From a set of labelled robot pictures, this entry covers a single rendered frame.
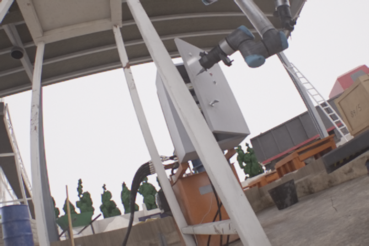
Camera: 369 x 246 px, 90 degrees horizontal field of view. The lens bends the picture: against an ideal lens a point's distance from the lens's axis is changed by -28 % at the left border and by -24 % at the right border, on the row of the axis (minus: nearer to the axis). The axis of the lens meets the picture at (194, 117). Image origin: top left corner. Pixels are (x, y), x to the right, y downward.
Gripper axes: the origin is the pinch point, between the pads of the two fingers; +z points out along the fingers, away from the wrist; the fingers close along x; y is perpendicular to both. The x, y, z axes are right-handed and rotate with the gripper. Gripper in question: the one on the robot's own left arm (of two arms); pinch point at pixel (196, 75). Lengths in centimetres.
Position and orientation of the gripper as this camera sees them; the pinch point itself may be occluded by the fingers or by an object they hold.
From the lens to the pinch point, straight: 128.2
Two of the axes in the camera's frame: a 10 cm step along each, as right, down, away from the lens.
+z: -7.1, 4.8, 5.1
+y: -3.2, -8.7, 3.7
